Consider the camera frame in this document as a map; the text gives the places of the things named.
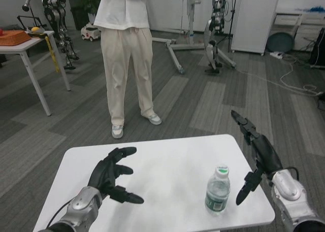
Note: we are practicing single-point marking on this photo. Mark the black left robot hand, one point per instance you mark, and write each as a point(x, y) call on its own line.
point(104, 173)

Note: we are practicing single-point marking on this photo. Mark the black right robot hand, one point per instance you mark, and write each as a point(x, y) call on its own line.
point(267, 156)

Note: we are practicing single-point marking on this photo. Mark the clear plastic water bottle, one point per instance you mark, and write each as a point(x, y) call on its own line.
point(217, 191)

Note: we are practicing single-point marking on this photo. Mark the white power strip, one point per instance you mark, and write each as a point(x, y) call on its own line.
point(276, 55)

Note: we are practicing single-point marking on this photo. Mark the teal round disc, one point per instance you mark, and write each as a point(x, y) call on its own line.
point(280, 42)

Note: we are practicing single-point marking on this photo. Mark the black box case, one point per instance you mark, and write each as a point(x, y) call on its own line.
point(320, 51)

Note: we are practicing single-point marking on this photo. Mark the silver hanging humanoid robot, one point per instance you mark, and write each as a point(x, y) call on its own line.
point(210, 51)

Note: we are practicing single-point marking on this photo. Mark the person in cream trousers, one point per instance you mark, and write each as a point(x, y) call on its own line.
point(124, 51)

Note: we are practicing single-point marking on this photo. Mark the humanoid robot on stand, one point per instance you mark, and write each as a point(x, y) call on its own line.
point(186, 47)

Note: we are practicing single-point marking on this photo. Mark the white drawer unit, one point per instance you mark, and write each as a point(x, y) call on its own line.
point(304, 24)

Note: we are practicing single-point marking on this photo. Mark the white tall cabinet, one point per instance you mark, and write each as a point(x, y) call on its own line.
point(254, 18)

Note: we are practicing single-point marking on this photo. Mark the white toy car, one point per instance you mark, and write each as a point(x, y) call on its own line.
point(90, 32)

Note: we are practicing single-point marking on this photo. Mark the black tripod stand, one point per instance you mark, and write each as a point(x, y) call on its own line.
point(232, 13)

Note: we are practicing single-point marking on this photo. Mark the white side table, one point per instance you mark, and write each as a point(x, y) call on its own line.
point(15, 48)

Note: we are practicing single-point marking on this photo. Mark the black yellow hand tool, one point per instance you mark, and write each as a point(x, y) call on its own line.
point(36, 34)

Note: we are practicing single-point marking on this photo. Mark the blue tangled item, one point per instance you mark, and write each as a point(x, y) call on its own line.
point(316, 9)

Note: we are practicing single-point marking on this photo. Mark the yellow fruit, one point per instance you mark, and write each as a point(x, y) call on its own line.
point(35, 29)

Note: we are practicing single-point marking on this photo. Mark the dark humanoid robot legs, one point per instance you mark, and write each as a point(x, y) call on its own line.
point(59, 16)

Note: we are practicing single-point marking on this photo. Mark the orange woven basket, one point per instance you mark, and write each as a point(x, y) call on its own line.
point(12, 37)

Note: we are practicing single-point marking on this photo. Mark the silver tube with black end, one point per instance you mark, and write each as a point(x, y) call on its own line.
point(27, 1)

